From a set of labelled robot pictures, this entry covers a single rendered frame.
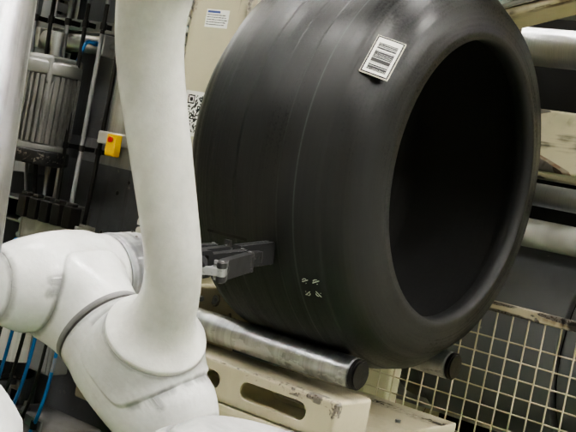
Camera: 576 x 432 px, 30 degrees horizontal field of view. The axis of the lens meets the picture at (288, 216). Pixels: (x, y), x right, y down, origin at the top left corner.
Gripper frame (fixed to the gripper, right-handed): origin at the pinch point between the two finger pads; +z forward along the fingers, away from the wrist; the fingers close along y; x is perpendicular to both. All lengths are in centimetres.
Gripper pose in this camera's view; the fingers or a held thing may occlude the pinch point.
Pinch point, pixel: (253, 254)
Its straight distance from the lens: 141.2
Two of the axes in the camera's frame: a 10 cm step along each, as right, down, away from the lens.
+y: -7.8, -1.7, 6.0
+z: 6.1, -0.5, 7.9
